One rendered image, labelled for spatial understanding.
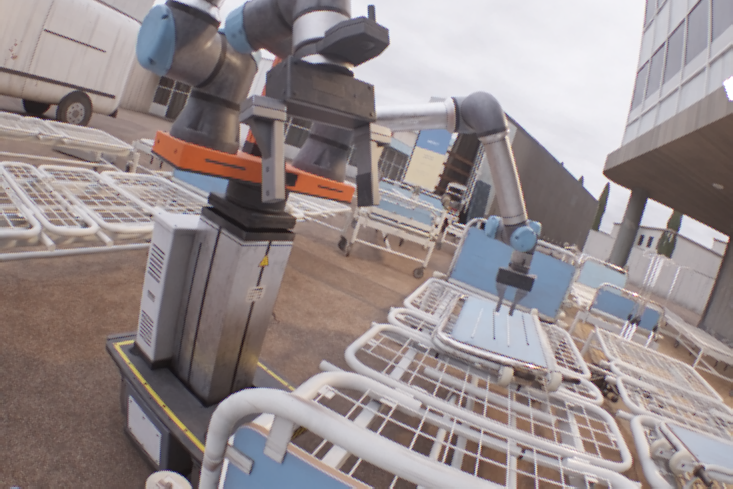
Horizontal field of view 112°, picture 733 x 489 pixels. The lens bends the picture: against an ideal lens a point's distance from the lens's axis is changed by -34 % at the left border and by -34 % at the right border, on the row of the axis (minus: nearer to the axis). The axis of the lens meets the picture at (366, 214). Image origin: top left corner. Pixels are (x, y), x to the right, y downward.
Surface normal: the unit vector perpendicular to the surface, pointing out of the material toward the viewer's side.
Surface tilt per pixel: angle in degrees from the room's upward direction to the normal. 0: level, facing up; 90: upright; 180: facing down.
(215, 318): 90
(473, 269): 90
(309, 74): 67
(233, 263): 90
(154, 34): 97
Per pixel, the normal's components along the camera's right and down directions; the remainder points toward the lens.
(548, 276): -0.34, 0.00
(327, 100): 0.71, -0.09
